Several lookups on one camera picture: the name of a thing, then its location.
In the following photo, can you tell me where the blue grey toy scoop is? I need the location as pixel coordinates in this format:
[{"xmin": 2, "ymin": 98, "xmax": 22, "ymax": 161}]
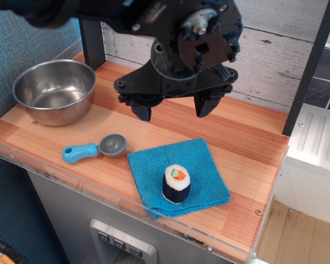
[{"xmin": 62, "ymin": 134, "xmax": 127, "ymax": 164}]

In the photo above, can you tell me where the clear acrylic edge guard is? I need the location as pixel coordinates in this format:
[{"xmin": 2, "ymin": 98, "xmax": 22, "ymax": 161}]
[{"xmin": 0, "ymin": 135, "xmax": 288, "ymax": 263}]

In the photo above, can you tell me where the grey toy kitchen cabinet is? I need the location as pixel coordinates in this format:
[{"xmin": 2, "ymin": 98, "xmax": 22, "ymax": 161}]
[{"xmin": 29, "ymin": 172, "xmax": 250, "ymax": 263}]

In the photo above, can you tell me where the plush sushi roll toy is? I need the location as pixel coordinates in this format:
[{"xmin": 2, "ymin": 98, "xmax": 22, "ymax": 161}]
[{"xmin": 162, "ymin": 164, "xmax": 191, "ymax": 204}]

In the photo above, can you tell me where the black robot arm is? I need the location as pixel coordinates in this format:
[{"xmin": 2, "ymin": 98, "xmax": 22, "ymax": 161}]
[{"xmin": 0, "ymin": 1, "xmax": 243, "ymax": 121}]

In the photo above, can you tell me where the dark right frame post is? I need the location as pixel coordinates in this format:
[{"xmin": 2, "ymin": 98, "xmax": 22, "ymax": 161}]
[{"xmin": 282, "ymin": 1, "xmax": 330, "ymax": 136}]

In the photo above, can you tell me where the stainless steel bowl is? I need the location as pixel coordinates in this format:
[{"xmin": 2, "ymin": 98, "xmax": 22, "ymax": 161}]
[{"xmin": 12, "ymin": 59, "xmax": 96, "ymax": 127}]

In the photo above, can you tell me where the blue folded towel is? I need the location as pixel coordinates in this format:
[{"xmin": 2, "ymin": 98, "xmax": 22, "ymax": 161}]
[{"xmin": 127, "ymin": 138, "xmax": 231, "ymax": 219}]

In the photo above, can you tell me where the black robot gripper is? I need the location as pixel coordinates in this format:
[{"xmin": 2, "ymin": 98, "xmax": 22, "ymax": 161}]
[{"xmin": 114, "ymin": 1, "xmax": 243, "ymax": 121}]

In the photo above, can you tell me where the dark frame post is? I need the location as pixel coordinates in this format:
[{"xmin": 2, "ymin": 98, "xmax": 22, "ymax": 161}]
[
  {"xmin": 79, "ymin": 19, "xmax": 106, "ymax": 70},
  {"xmin": 282, "ymin": 1, "xmax": 330, "ymax": 136}
]

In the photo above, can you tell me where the white ridged appliance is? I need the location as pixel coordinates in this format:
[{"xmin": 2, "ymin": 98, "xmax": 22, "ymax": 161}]
[{"xmin": 274, "ymin": 104, "xmax": 330, "ymax": 223}]

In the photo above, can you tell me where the silver dispenser button panel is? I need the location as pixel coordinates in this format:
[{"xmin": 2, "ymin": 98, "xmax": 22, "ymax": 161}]
[{"xmin": 90, "ymin": 218, "xmax": 158, "ymax": 263}]

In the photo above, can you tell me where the dark left frame post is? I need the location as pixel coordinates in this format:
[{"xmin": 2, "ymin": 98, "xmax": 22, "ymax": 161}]
[{"xmin": 79, "ymin": 19, "xmax": 106, "ymax": 70}]

